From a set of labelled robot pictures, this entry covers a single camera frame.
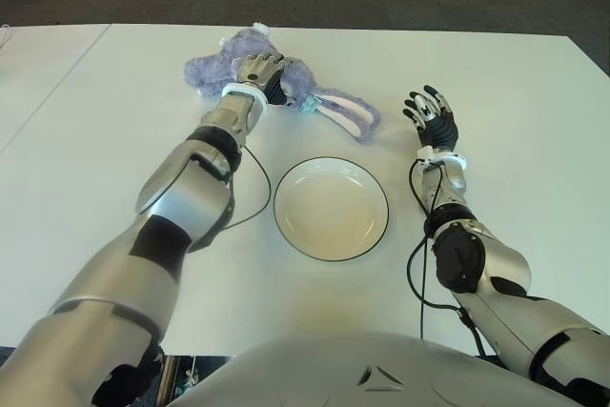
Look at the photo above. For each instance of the purple plush bunny doll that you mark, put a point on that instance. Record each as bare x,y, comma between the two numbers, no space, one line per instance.
209,73

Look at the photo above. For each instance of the silver robot torso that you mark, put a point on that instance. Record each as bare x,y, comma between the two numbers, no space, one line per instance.
333,373

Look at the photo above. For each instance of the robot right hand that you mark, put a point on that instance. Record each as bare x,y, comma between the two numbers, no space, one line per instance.
441,128

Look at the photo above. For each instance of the white plate with black rim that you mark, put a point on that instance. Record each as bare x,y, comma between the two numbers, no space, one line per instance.
331,211

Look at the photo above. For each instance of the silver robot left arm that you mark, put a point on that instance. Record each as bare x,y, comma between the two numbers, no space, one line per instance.
190,197

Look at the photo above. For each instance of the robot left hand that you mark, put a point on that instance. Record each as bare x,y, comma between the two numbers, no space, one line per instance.
257,71

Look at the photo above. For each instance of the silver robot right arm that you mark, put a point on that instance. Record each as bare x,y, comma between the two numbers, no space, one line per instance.
505,269

